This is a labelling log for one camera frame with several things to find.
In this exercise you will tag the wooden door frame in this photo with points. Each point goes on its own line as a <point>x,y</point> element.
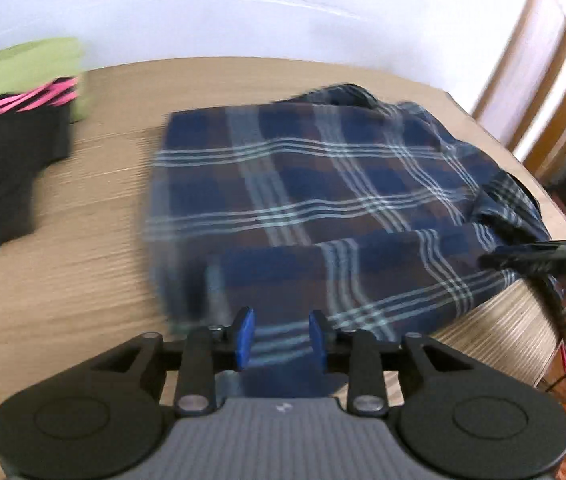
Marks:
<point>538,75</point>

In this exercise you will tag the blue brown plaid shirt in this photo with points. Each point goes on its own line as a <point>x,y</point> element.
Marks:
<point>313,200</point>

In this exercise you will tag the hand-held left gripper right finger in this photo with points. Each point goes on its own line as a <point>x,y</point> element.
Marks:
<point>317,340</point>

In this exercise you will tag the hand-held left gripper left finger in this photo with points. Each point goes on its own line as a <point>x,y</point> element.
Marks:
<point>244,335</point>

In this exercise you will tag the black garment with pink stripes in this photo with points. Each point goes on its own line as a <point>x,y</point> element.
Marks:
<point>5,160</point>

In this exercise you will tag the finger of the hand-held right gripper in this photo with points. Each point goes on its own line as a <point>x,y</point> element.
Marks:
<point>533,257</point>

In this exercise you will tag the green cloth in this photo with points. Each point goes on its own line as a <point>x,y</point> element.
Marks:
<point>23,67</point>

